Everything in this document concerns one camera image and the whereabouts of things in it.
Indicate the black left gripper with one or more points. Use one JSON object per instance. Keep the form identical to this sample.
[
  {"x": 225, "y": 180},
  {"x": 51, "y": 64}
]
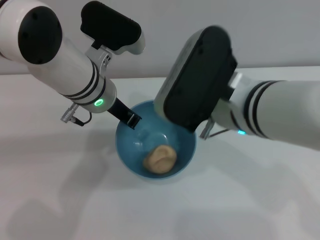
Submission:
[{"x": 120, "y": 110}]

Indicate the beige egg yolk pastry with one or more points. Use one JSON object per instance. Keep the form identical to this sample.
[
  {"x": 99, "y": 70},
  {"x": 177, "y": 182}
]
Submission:
[{"x": 160, "y": 158}]

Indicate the blue ceramic bowl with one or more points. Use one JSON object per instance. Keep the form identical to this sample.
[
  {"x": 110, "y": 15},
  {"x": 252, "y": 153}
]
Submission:
[{"x": 185, "y": 155}]

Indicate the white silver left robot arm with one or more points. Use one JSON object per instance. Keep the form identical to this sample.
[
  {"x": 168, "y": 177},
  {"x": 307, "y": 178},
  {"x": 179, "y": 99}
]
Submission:
[{"x": 62, "y": 67}]

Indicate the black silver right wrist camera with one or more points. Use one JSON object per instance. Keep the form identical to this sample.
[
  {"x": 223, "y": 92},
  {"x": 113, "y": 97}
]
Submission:
[{"x": 195, "y": 77}]

